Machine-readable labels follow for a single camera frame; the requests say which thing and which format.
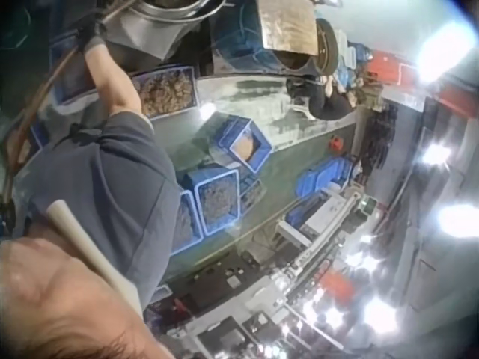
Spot person's right hand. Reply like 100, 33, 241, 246
76, 20, 109, 57

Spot long brown metal rod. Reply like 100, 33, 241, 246
0, 0, 130, 210

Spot steel drum machine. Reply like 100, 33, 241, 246
106, 0, 229, 72

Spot large blue crate of parts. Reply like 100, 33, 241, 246
129, 65, 199, 120

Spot blue barrel tumbling machine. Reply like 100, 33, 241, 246
209, 0, 323, 76

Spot small blue crate, tan contents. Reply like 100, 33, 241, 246
216, 115, 273, 174

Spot brown cardboard sheet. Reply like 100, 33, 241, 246
256, 0, 318, 57

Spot blue crate of brown parts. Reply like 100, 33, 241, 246
183, 167, 242, 237

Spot narrow blue crate of parts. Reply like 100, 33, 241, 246
170, 188, 205, 257

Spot black rubber wheel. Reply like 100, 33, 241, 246
313, 17, 341, 74

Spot stack of empty blue crates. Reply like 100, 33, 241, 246
297, 156, 355, 201

